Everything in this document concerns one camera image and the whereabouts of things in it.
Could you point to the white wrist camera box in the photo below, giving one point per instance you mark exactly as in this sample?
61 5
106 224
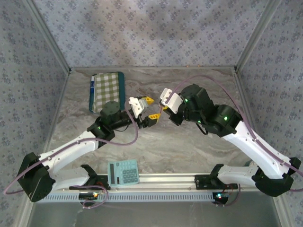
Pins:
172 100
137 106

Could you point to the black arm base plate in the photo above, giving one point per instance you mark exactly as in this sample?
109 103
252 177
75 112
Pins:
106 186
201 183

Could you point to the green checkered pouch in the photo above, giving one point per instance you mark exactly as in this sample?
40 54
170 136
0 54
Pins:
122 89

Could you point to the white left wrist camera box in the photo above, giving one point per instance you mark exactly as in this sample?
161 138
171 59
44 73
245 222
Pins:
137 106

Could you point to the aluminium mounting rail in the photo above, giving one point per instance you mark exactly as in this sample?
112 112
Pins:
165 180

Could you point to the black controller board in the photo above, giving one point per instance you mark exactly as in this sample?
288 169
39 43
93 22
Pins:
220 196
88 195

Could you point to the blue white pen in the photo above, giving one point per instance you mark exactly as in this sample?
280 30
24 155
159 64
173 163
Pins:
92 84

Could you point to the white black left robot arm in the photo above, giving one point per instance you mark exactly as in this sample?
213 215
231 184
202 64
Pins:
66 151

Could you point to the aluminium corner post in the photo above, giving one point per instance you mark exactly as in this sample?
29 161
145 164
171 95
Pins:
258 35
50 40

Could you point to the teal clock with white dial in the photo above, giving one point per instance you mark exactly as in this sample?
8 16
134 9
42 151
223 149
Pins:
248 163

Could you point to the aluminium frame bar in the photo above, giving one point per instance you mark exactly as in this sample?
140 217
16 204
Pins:
64 82
240 82

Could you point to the light blue calculator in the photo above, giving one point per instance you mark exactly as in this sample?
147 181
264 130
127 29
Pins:
123 173

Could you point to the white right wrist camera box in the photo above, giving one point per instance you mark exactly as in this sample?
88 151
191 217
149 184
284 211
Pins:
172 100

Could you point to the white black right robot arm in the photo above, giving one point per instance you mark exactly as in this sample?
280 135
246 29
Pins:
260 153

